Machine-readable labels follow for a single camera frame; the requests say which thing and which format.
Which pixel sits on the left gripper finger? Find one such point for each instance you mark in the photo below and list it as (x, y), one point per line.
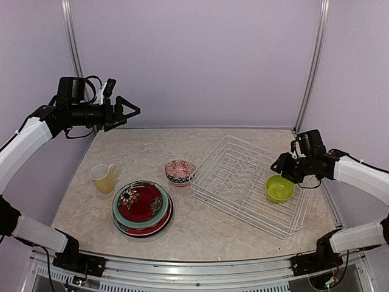
(124, 109)
(112, 125)

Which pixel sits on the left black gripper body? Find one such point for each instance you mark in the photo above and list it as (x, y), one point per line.
(101, 117)

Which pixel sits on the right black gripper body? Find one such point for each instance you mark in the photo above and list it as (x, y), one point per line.
(296, 171)

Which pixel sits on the lime green bowl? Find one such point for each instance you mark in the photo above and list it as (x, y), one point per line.
(279, 189)

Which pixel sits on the yellow mug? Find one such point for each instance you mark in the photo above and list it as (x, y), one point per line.
(103, 177)

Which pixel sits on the white wire dish rack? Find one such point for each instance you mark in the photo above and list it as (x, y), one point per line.
(232, 180)

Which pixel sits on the blue white patterned cup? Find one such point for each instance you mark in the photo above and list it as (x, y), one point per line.
(179, 170)

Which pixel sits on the light teal floral plate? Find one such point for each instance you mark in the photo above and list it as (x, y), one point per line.
(146, 224)

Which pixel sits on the pink scalloped plate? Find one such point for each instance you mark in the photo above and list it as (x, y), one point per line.
(147, 231)

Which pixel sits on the black rimmed beige plate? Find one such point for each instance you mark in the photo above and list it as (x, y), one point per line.
(171, 207)

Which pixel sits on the white red patterned bowl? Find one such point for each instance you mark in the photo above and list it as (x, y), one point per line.
(180, 184)

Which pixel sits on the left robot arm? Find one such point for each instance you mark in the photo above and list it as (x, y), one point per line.
(77, 103)

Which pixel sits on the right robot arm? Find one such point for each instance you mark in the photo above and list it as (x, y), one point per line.
(309, 157)

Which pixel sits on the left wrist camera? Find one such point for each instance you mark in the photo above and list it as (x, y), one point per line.
(105, 91)

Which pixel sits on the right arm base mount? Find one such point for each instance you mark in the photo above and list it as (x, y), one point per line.
(303, 264)

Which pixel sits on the left aluminium corner post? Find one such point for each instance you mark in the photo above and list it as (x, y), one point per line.
(71, 37)

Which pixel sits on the aluminium corner post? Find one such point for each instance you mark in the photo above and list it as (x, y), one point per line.
(314, 66)
(71, 37)

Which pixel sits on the aluminium front rail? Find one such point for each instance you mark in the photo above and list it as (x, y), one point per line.
(129, 274)

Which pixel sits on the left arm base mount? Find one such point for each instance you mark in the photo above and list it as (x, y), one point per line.
(89, 265)

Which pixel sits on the right aluminium corner post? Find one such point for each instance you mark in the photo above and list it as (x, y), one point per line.
(314, 66)

